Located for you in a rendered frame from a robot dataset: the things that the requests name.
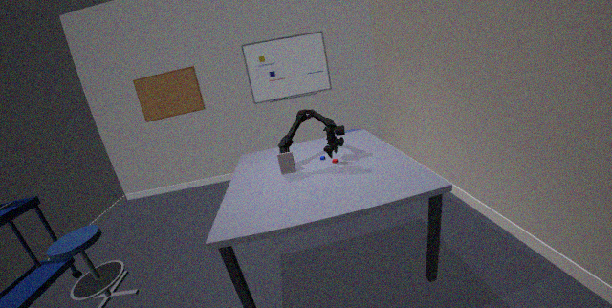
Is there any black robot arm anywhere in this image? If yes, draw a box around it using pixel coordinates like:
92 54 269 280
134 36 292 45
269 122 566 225
278 110 345 154

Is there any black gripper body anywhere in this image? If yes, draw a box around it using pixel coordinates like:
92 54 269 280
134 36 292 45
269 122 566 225
323 136 336 151

